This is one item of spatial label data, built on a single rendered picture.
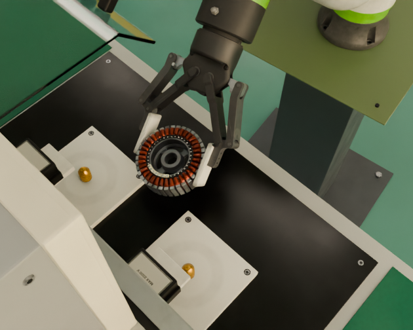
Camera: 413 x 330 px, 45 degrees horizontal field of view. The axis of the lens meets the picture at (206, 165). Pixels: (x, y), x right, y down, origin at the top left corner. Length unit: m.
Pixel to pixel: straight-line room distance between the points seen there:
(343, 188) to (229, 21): 1.12
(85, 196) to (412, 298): 0.54
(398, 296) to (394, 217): 0.94
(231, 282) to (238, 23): 0.38
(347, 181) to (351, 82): 0.78
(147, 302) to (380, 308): 0.49
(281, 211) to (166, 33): 1.43
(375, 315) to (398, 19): 0.65
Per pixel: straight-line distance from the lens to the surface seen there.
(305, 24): 1.13
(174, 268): 0.68
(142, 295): 0.43
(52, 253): 0.24
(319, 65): 1.06
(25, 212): 0.24
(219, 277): 0.78
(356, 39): 1.09
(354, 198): 1.76
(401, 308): 0.85
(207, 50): 0.74
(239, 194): 0.85
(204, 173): 0.77
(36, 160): 0.74
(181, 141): 0.79
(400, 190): 1.84
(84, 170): 0.85
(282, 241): 0.82
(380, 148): 1.91
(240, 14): 0.74
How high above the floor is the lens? 1.52
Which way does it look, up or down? 60 degrees down
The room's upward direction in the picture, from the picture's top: straight up
